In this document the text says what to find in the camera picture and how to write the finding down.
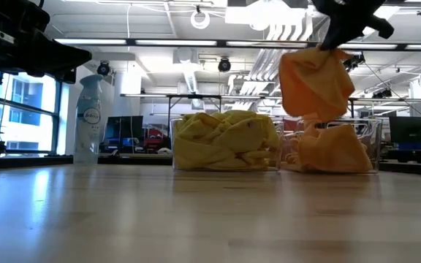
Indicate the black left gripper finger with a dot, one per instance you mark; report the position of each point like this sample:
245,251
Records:
60,60

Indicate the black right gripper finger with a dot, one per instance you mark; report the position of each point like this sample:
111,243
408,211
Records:
327,38
364,23

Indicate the large glass window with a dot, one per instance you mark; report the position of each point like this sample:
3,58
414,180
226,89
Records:
31,91

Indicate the white ceiling air unit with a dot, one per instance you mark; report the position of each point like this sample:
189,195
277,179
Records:
265,14

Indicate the pale blue air freshener bottle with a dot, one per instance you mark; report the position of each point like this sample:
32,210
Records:
89,120

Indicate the black track light fixture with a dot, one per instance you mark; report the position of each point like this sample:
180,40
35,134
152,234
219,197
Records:
382,93

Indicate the black computer monitor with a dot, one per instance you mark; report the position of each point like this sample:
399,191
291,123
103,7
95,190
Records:
409,129
123,128

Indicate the black beam with light strips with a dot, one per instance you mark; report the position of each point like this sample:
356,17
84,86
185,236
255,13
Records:
221,44

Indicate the black framed background table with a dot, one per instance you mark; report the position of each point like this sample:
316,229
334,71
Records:
170,96

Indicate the clear plastic basket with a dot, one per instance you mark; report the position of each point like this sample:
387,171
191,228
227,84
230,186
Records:
173,126
376,146

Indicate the red background bin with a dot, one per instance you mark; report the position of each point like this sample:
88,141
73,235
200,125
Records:
155,136

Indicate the round black ceiling camera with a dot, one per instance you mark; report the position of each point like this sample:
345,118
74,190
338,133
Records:
103,68
224,64

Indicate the black aluminium table frame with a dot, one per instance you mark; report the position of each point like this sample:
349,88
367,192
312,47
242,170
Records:
130,159

